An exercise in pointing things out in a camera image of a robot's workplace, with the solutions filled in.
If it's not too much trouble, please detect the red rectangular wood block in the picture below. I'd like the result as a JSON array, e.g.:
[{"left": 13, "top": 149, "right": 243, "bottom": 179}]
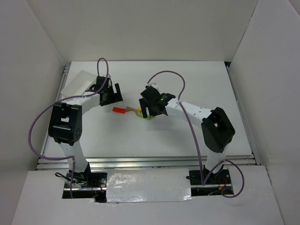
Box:
[{"left": 112, "top": 107, "right": 126, "bottom": 114}]

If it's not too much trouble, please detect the white plastic bin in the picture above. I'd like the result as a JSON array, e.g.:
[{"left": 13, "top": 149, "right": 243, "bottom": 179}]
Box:
[{"left": 60, "top": 70, "right": 97, "bottom": 98}]

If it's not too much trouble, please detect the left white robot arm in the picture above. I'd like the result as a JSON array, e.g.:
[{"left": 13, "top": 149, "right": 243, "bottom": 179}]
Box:
[{"left": 48, "top": 76, "right": 123, "bottom": 183}]

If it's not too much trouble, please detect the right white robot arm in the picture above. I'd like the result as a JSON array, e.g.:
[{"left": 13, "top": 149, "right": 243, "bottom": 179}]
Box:
[{"left": 139, "top": 85, "right": 235, "bottom": 185}]

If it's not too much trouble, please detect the green wood arch block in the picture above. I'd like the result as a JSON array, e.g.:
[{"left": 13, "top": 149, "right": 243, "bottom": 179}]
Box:
[{"left": 136, "top": 111, "right": 152, "bottom": 120}]

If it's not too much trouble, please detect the shiny white tape sheet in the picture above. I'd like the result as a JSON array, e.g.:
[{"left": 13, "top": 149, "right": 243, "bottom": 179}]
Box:
[{"left": 106, "top": 168, "right": 192, "bottom": 203}]

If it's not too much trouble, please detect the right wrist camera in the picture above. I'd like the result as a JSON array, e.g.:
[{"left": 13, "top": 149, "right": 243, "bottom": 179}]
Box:
[{"left": 145, "top": 82, "right": 161, "bottom": 95}]

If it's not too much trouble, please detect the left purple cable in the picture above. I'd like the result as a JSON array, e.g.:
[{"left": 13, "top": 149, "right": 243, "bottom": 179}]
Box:
[{"left": 28, "top": 58, "right": 110, "bottom": 199}]

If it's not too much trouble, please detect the purple cable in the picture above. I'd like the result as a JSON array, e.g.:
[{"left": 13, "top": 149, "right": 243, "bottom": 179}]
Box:
[
  {"left": 28, "top": 58, "right": 110, "bottom": 199},
  {"left": 145, "top": 69, "right": 245, "bottom": 199}
]

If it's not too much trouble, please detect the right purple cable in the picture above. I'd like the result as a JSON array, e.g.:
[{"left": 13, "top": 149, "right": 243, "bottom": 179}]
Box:
[{"left": 145, "top": 69, "right": 245, "bottom": 199}]

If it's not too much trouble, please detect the aluminium rail frame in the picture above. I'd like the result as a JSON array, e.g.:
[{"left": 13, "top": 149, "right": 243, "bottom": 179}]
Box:
[{"left": 35, "top": 61, "right": 262, "bottom": 170}]

